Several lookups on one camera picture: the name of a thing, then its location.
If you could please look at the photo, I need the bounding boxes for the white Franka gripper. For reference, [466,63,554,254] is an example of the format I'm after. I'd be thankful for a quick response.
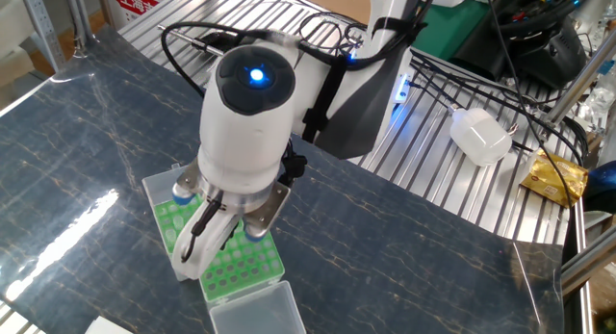
[171,206,242,281]

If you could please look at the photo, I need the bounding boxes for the translucent tip box green rack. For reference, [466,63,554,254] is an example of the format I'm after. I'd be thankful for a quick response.
[197,227,307,334]
[142,163,206,282]

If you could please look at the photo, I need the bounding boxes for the white paper sheet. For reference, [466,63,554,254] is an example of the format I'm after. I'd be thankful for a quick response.
[84,316,134,334]

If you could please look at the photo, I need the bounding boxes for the metal rod tool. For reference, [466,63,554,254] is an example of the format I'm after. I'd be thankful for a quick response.
[157,24,225,59]

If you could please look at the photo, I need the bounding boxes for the dark marble pattern mat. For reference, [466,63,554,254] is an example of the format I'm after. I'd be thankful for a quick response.
[0,25,565,334]

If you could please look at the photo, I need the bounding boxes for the red white printed box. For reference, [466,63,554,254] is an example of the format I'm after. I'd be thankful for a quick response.
[113,0,184,30]

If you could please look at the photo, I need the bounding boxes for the white plastic bottle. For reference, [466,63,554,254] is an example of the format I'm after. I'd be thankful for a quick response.
[447,105,514,168]

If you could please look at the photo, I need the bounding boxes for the green cloth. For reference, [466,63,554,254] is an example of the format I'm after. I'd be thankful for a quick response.
[413,0,504,62]

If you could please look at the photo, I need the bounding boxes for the gold foil packet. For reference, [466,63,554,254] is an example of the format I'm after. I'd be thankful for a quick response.
[518,148,590,209]

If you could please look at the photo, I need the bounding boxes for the black racing wheel controller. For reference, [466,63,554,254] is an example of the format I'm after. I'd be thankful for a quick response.
[498,0,589,90]

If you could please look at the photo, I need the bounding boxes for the dark blue round object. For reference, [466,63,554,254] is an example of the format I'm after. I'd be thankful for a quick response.
[584,160,616,215]

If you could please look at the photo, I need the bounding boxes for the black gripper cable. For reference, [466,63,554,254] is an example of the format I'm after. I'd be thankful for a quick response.
[180,198,225,264]

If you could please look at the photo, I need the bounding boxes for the silver wrist camera blue caps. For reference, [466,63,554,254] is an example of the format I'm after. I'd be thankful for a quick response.
[171,158,293,243]

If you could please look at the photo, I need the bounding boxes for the black velcro strap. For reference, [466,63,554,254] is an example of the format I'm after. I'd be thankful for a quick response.
[372,16,427,36]
[301,59,347,142]

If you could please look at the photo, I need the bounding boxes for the thin black cable loop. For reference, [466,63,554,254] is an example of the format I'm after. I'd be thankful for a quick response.
[298,11,367,56]

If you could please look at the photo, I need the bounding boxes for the grey slotted angle post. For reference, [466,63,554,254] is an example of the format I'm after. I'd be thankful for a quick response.
[18,0,66,73]

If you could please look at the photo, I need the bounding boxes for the thick black cable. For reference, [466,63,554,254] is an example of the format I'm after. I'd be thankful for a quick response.
[406,49,586,167]

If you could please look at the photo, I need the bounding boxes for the aluminium frame rail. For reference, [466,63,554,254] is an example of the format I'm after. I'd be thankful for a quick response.
[560,227,616,334]

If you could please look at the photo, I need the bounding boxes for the aluminium frame post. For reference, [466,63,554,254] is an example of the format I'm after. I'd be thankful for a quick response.
[543,35,616,128]

